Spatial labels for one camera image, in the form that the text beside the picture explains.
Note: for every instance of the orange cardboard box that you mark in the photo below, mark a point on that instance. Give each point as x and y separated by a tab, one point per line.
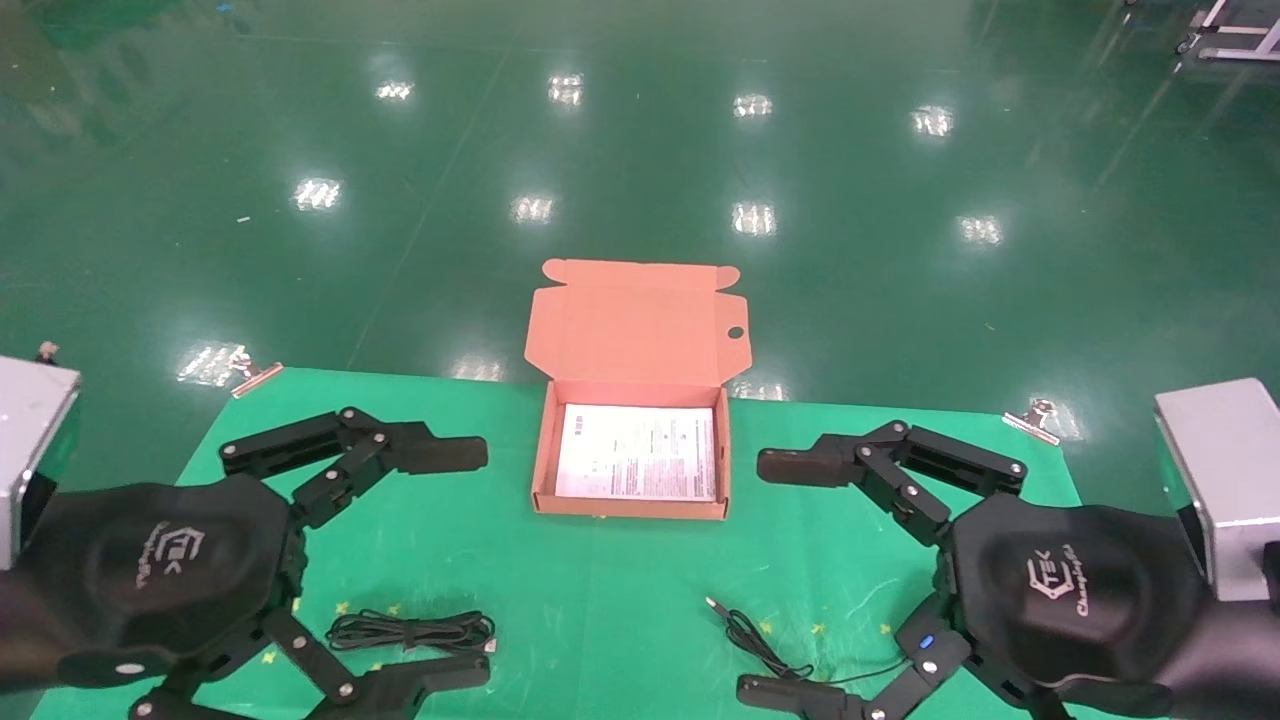
630	330

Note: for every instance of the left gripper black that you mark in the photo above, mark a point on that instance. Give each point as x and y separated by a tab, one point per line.
170	560

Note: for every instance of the green table cloth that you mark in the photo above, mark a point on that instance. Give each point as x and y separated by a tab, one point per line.
620	590

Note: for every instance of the metal binder clip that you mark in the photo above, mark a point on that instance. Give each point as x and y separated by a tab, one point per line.
255	378
1030	425

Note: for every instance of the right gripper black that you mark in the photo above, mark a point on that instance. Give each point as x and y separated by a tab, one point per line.
1070	590

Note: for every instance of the white printed leaflet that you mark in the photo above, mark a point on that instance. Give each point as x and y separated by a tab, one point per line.
635	450

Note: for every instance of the white metal trolley frame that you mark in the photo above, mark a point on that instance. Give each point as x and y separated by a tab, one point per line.
1235	30

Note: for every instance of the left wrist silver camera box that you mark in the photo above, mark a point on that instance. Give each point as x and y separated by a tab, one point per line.
35	450

